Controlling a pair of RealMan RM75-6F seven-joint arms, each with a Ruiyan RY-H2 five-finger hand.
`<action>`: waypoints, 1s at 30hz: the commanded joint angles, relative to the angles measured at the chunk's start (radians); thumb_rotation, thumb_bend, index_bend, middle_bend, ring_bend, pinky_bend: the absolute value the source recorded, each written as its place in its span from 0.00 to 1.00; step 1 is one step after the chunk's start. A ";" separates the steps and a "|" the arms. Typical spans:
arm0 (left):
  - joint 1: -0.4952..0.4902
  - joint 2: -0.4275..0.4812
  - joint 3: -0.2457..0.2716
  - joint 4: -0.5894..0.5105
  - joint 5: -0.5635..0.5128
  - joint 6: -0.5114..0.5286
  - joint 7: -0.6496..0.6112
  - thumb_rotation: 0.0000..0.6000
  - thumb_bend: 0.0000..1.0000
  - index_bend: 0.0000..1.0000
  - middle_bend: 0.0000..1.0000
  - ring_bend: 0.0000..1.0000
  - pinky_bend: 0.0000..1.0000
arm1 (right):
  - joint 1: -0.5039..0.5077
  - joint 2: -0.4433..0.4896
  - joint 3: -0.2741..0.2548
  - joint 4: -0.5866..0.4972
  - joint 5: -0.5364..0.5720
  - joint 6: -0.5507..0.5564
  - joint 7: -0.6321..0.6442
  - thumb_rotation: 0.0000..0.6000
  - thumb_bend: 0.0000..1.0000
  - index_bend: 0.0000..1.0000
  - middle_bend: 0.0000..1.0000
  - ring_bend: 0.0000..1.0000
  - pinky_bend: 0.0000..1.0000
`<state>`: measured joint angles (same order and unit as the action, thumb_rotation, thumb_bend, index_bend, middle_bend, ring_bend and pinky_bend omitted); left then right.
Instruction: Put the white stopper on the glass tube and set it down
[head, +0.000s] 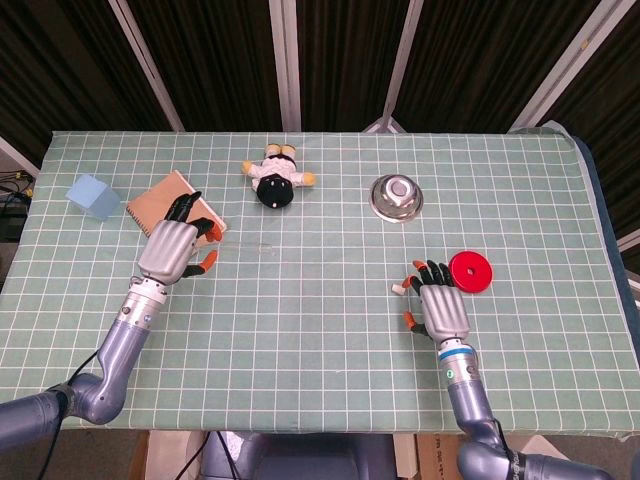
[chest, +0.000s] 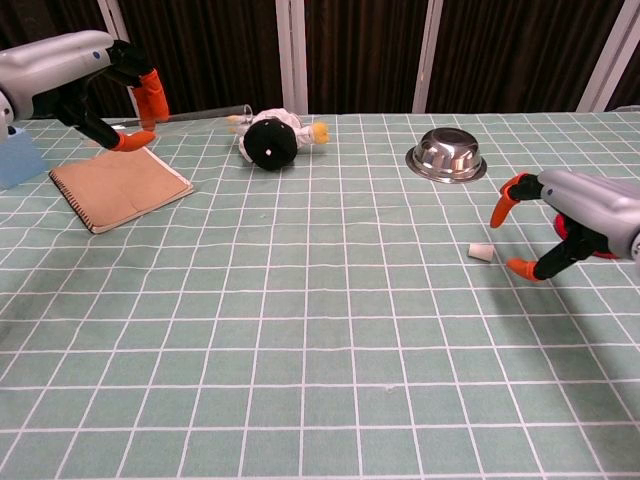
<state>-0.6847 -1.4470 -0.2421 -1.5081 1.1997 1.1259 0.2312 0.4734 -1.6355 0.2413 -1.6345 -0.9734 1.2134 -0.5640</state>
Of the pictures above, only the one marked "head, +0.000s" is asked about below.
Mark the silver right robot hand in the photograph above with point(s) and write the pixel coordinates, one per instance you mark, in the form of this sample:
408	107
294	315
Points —
442	310

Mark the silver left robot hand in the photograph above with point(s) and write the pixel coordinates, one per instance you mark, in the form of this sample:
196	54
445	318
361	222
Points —
167	247

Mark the small white stopper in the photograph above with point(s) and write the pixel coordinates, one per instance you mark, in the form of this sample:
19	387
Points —
398	289

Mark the transparent glass test tube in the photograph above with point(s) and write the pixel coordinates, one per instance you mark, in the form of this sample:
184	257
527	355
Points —
250	246

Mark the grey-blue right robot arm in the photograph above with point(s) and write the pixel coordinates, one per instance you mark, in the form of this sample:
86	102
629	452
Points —
467	395

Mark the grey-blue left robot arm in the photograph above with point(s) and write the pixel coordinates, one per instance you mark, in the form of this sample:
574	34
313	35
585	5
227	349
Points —
122	345

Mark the red plastic disc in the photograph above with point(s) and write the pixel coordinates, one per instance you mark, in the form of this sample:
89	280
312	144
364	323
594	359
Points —
472	280

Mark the brown spiral notebook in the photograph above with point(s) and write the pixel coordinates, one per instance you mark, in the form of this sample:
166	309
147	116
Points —
157	202

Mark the light blue foam block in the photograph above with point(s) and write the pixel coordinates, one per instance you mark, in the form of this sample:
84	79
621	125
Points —
92	197

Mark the upturned stainless steel bowl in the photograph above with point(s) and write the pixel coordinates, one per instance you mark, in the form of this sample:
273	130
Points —
397	197

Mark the plush doll with black hair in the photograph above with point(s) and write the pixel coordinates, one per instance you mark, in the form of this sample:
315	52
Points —
274	187

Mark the green checked tablecloth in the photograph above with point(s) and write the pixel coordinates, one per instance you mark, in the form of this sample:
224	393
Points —
300	340

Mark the brown cardboard box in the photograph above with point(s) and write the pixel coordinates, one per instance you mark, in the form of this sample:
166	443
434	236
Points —
440	457

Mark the dark blue table padding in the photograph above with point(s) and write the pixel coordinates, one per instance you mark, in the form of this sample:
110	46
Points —
607	200

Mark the grey-blue robot torso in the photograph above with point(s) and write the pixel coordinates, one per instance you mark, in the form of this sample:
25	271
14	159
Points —
300	457

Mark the black curtain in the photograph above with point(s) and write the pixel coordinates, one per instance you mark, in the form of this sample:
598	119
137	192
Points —
225	50

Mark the white metal frame post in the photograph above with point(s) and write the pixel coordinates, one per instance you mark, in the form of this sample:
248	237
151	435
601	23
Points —
286	65
147	65
565	65
402	60

